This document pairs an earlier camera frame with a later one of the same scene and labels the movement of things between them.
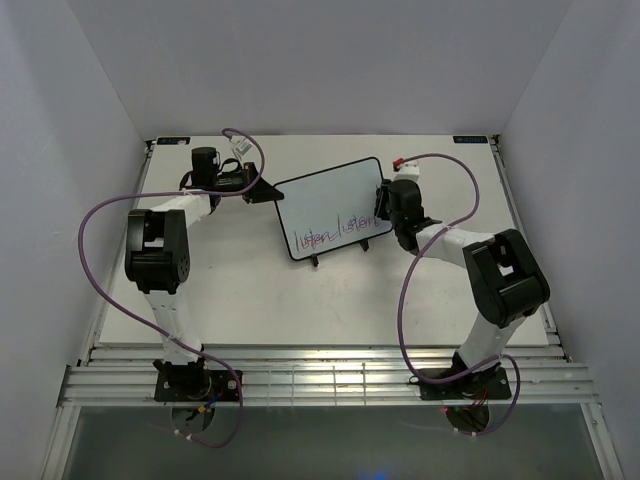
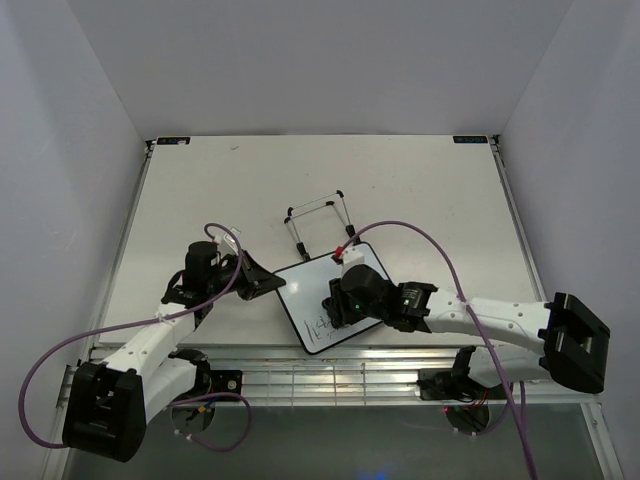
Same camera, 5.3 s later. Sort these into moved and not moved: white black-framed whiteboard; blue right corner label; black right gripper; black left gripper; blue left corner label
Moved: black right gripper; white black-framed whiteboard; black left gripper
Not moved: blue left corner label; blue right corner label
